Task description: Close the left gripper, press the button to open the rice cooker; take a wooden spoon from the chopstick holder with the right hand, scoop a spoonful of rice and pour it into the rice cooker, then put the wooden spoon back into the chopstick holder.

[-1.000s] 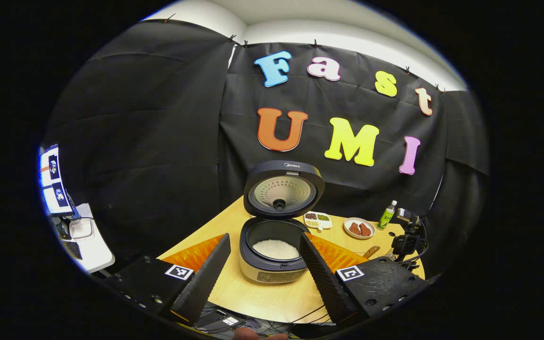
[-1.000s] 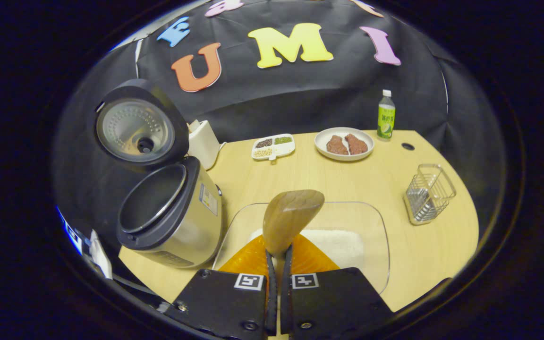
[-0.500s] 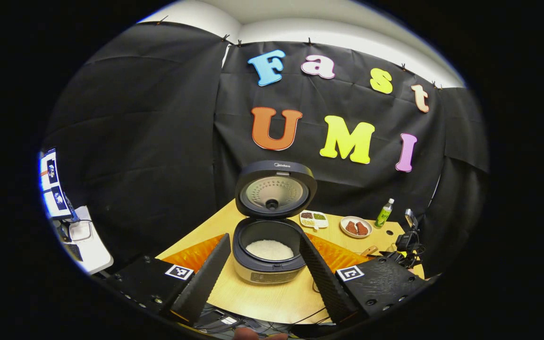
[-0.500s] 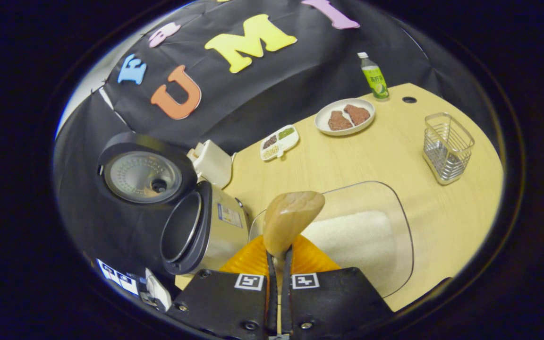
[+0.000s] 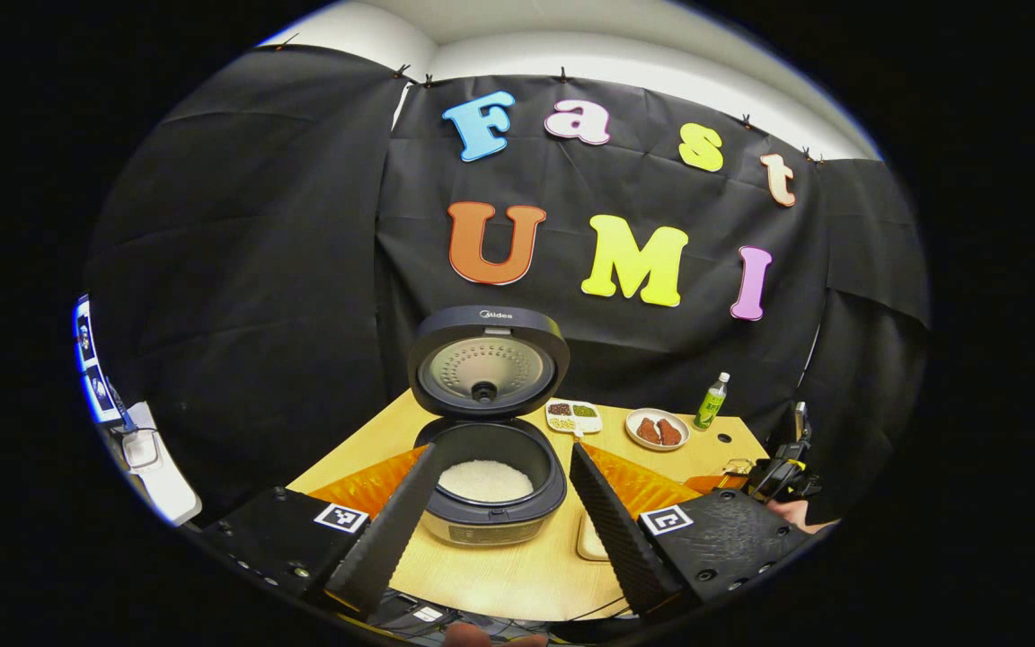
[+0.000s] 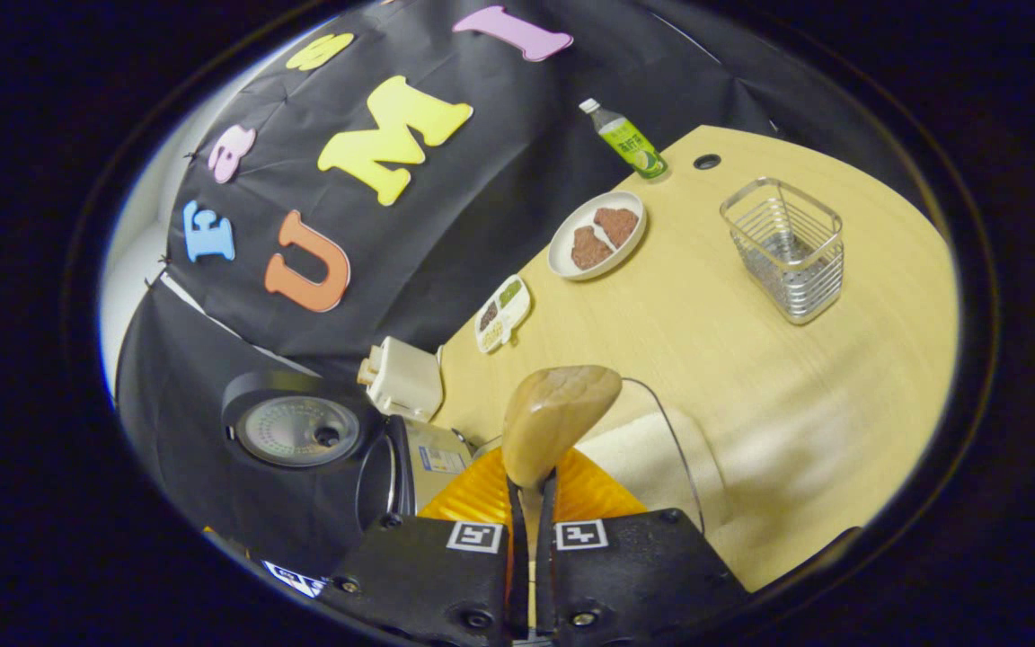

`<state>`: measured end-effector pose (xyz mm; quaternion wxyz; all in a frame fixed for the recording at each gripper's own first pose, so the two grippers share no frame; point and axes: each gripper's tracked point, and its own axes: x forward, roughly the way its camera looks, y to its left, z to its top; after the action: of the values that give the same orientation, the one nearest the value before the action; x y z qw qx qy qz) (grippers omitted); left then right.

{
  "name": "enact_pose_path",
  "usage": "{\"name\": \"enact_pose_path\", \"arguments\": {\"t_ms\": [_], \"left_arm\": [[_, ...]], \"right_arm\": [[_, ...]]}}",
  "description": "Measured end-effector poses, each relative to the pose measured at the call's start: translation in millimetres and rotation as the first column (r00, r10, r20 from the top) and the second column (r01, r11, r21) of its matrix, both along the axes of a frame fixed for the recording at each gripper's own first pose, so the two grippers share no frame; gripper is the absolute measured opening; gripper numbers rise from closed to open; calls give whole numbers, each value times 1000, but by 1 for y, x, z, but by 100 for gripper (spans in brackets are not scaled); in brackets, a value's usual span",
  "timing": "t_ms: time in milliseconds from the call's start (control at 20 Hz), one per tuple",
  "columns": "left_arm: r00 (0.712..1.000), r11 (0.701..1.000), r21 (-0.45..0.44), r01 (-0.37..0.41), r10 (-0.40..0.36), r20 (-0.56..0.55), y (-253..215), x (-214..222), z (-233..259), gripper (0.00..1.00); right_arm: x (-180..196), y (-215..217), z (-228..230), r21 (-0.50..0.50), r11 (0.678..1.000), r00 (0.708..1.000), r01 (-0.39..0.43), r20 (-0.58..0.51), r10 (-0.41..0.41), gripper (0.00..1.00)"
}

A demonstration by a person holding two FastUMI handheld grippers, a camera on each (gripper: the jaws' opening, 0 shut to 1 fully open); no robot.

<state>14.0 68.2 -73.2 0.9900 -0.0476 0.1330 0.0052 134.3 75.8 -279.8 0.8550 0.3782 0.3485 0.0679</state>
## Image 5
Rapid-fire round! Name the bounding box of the white plastic furniture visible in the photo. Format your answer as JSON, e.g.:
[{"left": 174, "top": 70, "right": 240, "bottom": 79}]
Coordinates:
[{"left": 109, "top": 402, "right": 204, "bottom": 527}]

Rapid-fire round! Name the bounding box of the black rice cooker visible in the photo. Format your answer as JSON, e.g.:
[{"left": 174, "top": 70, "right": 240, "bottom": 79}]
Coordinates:
[{"left": 407, "top": 306, "right": 571, "bottom": 547}]

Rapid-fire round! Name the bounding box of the white rice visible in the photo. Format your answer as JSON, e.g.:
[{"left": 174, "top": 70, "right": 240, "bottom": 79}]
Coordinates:
[{"left": 438, "top": 460, "right": 535, "bottom": 502}]

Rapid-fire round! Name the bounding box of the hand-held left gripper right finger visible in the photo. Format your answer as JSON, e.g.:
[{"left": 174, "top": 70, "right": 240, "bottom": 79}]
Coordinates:
[{"left": 569, "top": 440, "right": 810, "bottom": 621}]

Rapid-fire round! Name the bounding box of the green tea bottle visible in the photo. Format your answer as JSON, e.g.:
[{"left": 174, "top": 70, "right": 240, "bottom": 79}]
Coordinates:
[{"left": 694, "top": 372, "right": 731, "bottom": 431}]

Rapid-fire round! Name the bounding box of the white divided bean dish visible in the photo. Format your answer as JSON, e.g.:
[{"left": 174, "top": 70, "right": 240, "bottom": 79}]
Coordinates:
[{"left": 545, "top": 399, "right": 604, "bottom": 439}]

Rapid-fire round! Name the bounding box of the black backdrop cloth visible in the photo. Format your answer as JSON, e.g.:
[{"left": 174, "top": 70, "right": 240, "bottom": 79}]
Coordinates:
[{"left": 86, "top": 45, "right": 932, "bottom": 522}]

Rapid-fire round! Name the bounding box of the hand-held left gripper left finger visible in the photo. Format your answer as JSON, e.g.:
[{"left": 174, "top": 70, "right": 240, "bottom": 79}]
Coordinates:
[{"left": 199, "top": 442, "right": 438, "bottom": 621}]

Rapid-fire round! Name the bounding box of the white round plate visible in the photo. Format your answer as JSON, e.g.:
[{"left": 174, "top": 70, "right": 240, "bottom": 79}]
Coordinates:
[{"left": 625, "top": 408, "right": 691, "bottom": 451}]

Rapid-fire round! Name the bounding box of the blue framed wall poster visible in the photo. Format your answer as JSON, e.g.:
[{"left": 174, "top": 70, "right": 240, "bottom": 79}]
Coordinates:
[{"left": 73, "top": 295, "right": 128, "bottom": 423}]

